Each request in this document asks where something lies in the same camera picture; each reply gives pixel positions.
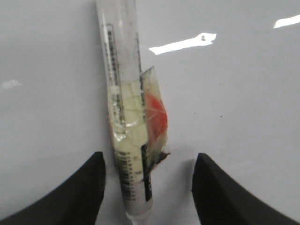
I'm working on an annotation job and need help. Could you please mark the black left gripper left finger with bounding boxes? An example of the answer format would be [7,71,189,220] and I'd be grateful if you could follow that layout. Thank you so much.
[0,151,105,225]

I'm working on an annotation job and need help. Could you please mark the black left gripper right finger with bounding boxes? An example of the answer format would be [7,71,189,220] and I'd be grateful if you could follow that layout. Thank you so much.
[192,153,298,225]

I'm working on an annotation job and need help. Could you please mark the white whiteboard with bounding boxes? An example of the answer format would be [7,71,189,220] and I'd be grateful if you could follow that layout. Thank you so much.
[0,0,300,225]

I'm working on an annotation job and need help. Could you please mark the white dry-erase marker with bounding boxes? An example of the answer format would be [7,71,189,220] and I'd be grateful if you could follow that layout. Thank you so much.
[96,0,168,225]

